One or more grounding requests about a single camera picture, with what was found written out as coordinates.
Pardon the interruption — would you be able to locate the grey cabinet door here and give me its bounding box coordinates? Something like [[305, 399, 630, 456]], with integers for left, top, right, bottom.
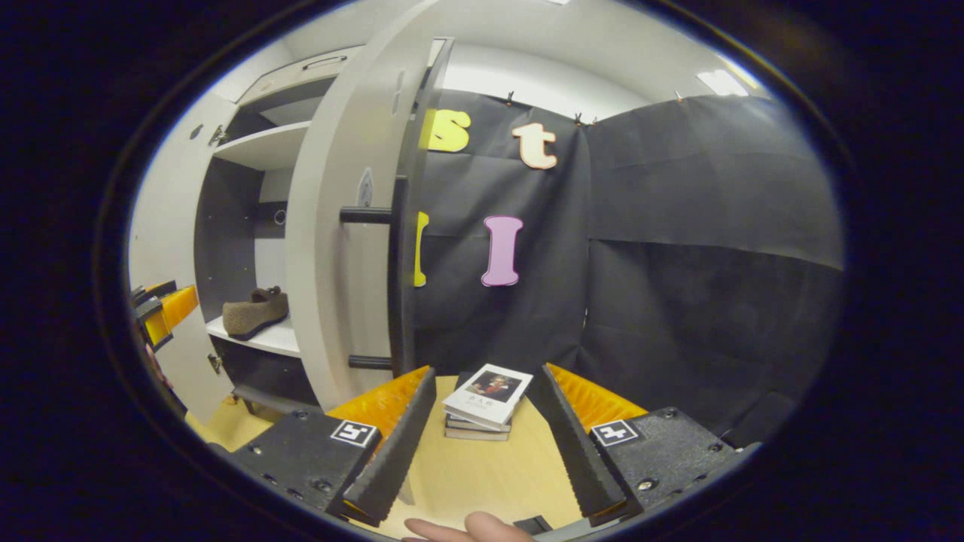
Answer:
[[285, 0, 456, 411], [128, 94, 242, 422]]

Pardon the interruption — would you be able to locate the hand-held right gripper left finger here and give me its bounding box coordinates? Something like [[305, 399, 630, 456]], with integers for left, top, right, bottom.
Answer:
[[230, 365, 438, 528]]

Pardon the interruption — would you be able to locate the white book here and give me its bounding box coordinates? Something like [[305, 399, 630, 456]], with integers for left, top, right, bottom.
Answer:
[[442, 364, 534, 432]]

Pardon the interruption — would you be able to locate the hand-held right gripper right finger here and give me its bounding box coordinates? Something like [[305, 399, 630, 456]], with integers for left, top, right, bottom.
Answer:
[[527, 363, 743, 528]]

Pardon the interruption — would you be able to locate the black backdrop cloth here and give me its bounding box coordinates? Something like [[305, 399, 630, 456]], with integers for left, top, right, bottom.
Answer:
[[410, 87, 846, 437]]

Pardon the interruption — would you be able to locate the dark book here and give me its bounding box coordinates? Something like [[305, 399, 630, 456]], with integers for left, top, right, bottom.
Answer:
[[444, 414, 513, 442]]

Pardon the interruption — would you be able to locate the beige cabinet drawer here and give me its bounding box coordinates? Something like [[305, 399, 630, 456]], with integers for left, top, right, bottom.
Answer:
[[237, 47, 362, 106]]

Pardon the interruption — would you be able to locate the ceiling light panel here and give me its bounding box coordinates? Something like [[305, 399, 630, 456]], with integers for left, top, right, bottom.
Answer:
[[697, 69, 750, 97]]

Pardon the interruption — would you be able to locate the brown fuzzy shoe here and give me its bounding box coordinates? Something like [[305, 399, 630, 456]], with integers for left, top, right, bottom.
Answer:
[[222, 286, 291, 341]]

